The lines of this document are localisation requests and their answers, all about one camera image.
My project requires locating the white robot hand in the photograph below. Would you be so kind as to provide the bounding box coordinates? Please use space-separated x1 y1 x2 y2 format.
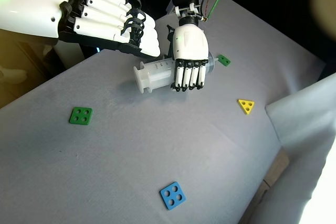
166 23 210 93
0 0 161 59

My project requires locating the large translucent plastic syringe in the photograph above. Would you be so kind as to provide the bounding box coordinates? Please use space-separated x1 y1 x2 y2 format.
133 52 221 94

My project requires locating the green four-hole square block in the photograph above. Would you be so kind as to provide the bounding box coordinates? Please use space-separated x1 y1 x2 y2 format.
69 106 93 126
217 54 232 67

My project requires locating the yellow three-hole triangle block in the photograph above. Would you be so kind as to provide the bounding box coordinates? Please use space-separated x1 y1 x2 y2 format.
237 99 256 115

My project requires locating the grey table cloth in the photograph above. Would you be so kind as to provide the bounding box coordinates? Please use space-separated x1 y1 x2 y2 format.
0 0 336 224

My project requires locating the blue four-hole square block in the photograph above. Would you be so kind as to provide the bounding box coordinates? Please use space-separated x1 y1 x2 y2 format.
159 181 187 211

